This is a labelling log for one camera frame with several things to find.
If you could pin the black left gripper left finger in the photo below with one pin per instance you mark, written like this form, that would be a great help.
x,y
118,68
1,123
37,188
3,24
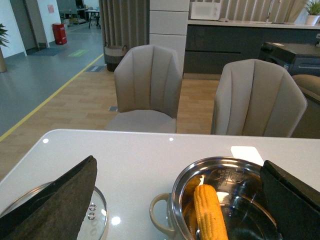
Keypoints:
x,y
56,212

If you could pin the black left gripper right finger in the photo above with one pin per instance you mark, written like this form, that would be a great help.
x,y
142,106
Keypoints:
x,y
293,204

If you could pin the glass pot lid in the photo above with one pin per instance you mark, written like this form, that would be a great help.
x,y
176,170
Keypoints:
x,y
95,219

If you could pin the yellow corn cob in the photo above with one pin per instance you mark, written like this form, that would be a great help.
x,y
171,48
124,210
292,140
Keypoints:
x,y
209,214

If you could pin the white electric cooking pot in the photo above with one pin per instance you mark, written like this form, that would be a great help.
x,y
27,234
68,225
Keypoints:
x,y
239,190

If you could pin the tan fabric sofa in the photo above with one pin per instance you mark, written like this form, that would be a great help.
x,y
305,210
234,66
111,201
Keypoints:
x,y
309,125

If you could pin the beige chair on right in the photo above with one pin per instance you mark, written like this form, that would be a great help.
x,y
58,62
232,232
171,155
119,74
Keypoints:
x,y
257,98

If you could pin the beige chair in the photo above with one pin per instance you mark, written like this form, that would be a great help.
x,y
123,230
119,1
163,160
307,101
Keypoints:
x,y
257,98
148,85

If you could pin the black washing machine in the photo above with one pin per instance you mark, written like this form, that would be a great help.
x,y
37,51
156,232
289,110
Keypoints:
x,y
296,58

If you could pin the beige chair on left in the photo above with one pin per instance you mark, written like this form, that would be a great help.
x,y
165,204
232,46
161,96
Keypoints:
x,y
148,85

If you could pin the woven laundry basket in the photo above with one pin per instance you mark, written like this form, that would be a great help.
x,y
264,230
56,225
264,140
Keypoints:
x,y
113,55

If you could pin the red fire extinguisher box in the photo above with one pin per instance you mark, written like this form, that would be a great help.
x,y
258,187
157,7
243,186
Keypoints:
x,y
59,33

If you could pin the dark kitchen counter cabinet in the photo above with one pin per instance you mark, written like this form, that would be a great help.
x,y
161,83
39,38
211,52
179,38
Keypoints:
x,y
212,44

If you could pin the potted plant on counter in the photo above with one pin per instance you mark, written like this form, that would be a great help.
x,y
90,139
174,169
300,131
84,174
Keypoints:
x,y
312,8

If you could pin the grey curtain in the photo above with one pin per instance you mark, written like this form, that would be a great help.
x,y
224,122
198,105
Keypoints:
x,y
125,22

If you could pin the white table in background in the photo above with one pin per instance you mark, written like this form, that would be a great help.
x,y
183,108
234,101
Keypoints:
x,y
94,14

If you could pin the white microwave oven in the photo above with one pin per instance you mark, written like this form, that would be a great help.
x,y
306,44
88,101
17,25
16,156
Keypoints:
x,y
205,10

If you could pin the white pillar cabinet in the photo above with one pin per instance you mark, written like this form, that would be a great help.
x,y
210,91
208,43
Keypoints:
x,y
168,22

